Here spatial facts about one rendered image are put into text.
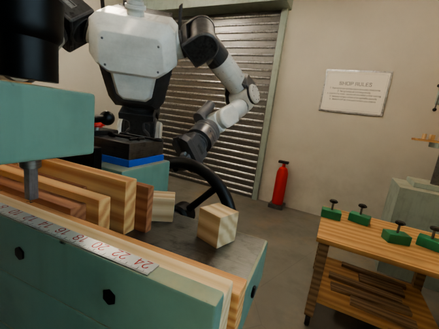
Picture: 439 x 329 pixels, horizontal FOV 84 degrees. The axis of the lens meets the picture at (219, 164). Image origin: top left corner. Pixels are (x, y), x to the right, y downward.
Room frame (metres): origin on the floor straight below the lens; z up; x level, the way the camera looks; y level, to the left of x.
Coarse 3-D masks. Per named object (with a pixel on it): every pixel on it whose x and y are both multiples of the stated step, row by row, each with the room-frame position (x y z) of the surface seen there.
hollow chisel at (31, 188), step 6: (24, 174) 0.25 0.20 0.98; (30, 174) 0.24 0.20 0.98; (36, 174) 0.25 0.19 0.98; (24, 180) 0.25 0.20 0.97; (30, 180) 0.24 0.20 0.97; (36, 180) 0.25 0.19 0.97; (24, 186) 0.25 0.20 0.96; (30, 186) 0.24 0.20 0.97; (36, 186) 0.25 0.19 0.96; (24, 192) 0.25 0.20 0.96; (30, 192) 0.24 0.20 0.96; (36, 192) 0.25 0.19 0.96; (30, 198) 0.24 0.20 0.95; (36, 198) 0.25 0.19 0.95
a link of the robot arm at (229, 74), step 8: (224, 64) 0.94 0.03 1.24; (232, 64) 0.96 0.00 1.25; (216, 72) 0.96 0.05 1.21; (224, 72) 0.96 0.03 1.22; (232, 72) 0.97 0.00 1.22; (240, 72) 1.00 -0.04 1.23; (224, 80) 0.99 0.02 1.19; (232, 80) 0.98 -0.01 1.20; (240, 80) 1.00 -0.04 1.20; (248, 80) 1.02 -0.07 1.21; (232, 88) 1.01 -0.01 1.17; (240, 88) 1.01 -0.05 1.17; (248, 88) 1.01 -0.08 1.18; (256, 88) 1.04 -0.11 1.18; (248, 96) 1.00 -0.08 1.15; (256, 96) 1.03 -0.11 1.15
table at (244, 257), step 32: (160, 224) 0.33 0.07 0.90; (192, 224) 0.34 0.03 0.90; (192, 256) 0.26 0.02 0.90; (224, 256) 0.27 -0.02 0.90; (256, 256) 0.27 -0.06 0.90; (0, 288) 0.20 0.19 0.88; (32, 288) 0.18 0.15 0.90; (256, 288) 0.28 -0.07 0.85; (32, 320) 0.18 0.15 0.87; (64, 320) 0.17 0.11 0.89
